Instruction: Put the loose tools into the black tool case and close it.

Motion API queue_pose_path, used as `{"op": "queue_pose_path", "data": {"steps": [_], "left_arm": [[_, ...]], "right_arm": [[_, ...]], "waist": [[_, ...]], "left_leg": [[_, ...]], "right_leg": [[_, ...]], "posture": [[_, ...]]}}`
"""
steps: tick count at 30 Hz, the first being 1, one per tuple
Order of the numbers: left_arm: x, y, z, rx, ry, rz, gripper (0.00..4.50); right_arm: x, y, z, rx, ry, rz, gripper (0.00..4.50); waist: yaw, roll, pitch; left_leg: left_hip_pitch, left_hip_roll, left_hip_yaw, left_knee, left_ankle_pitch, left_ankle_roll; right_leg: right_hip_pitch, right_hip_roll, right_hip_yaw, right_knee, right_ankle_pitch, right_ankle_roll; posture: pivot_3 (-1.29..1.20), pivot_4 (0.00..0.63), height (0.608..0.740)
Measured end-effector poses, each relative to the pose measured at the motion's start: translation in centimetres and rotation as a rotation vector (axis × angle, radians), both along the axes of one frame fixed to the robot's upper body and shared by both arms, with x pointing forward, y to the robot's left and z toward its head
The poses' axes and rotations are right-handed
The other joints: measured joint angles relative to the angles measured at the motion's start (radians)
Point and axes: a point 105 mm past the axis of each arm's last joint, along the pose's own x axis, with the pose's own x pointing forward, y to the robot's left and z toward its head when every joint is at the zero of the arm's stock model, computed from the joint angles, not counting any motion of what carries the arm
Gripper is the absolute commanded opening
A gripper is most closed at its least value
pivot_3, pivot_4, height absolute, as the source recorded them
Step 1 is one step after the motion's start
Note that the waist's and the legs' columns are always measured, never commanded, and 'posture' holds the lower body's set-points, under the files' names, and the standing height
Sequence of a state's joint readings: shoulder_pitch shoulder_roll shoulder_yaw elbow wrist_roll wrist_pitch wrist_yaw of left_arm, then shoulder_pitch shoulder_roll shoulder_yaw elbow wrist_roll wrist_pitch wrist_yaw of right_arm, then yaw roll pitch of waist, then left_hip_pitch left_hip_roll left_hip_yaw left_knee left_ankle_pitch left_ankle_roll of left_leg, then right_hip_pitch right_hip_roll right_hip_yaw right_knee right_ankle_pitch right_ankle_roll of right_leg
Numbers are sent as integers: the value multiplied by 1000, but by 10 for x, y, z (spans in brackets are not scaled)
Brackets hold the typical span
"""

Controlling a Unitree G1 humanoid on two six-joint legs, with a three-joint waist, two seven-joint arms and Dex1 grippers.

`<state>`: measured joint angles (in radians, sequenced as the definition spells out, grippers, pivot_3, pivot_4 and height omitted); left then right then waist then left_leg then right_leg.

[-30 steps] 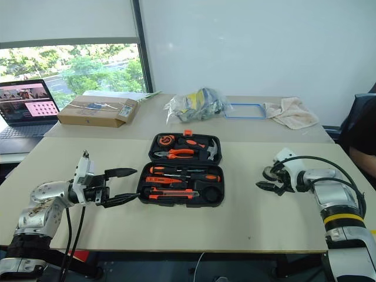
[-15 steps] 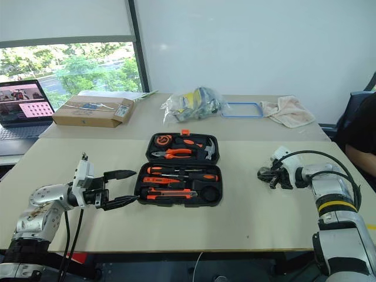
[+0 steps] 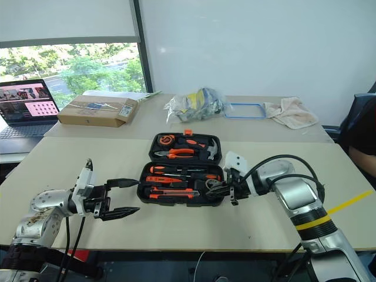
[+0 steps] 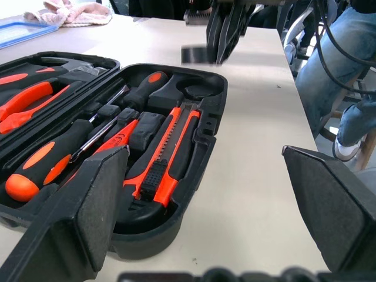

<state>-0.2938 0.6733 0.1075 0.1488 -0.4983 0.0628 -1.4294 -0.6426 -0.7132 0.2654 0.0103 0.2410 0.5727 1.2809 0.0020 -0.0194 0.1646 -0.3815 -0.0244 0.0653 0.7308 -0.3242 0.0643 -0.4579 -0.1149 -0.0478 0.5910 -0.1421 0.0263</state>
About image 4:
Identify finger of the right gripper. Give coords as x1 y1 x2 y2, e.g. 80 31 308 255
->
206 1 227 64
219 2 251 64

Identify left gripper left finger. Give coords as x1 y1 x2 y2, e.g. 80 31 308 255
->
0 145 131 282

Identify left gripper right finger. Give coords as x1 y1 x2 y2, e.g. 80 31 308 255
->
281 145 376 282

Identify screwdriver black orange handle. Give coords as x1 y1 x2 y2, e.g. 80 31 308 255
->
5 85 132 203
69 71 170 162

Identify red voltage tester pen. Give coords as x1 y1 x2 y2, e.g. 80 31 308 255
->
60 118 139 187

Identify orange black utility knife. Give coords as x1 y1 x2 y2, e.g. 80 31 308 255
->
116 102 203 229

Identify black plastic tool case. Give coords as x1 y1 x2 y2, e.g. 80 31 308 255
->
0 51 229 261

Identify black rectangular object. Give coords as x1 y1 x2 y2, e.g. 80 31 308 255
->
181 45 215 64

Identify grey white chair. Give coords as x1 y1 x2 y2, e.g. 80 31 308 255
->
280 7 314 61

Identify wooden stool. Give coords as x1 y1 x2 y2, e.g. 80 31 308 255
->
319 69 376 172

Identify person in blue jeans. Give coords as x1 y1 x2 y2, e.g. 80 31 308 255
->
295 5 376 163

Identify clear bag of small parts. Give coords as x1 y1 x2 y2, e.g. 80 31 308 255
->
69 62 107 78

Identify pink towel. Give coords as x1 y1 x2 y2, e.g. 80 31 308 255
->
23 0 113 28

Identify clear lid with blue rim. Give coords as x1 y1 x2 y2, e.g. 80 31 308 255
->
0 18 59 50

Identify black cable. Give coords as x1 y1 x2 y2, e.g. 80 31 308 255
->
313 0 376 95

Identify pliers with orange handles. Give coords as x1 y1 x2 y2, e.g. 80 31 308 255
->
0 81 72 135

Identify orange black handled tool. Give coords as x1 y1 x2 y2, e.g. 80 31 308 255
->
0 66 68 89

